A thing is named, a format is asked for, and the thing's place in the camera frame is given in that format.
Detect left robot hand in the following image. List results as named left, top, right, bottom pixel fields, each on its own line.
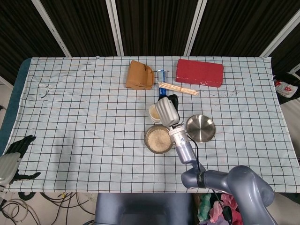
left=0, top=135, right=41, bottom=188

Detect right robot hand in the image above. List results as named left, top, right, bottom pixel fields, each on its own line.
left=154, top=94, right=181, bottom=128

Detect white paper cup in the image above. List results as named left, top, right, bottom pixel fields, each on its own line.
left=149, top=104, right=163, bottom=124

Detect metal bowl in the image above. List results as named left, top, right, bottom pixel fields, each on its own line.
left=143, top=124, right=174, bottom=155

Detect bundle of wooden sticks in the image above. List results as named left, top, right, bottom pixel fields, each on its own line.
left=158, top=81, right=200, bottom=96

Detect toothpaste tube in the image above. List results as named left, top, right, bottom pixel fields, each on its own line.
left=156, top=69, right=169, bottom=97

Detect round metal plate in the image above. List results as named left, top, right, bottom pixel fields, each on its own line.
left=186, top=114, right=216, bottom=143

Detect brown cloth pouch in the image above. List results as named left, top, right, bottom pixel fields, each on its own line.
left=125, top=60, right=156, bottom=90

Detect red rectangular box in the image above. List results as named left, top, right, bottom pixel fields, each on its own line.
left=174, top=59, right=225, bottom=89

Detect checked tablecloth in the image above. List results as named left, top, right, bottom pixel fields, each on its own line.
left=4, top=56, right=294, bottom=194

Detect blue-grey robot torso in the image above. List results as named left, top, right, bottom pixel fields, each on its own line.
left=94, top=192, right=195, bottom=225

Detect black bag with red print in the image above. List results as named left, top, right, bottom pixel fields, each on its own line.
left=272, top=72, right=300, bottom=105

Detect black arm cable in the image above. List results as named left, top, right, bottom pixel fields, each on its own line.
left=187, top=135, right=233, bottom=223

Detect floor cables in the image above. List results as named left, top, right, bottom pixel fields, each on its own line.
left=0, top=192, right=97, bottom=225

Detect white frame post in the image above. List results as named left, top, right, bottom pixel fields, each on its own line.
left=184, top=0, right=207, bottom=57
left=259, top=10, right=300, bottom=58
left=105, top=0, right=125, bottom=57
left=31, top=0, right=71, bottom=57

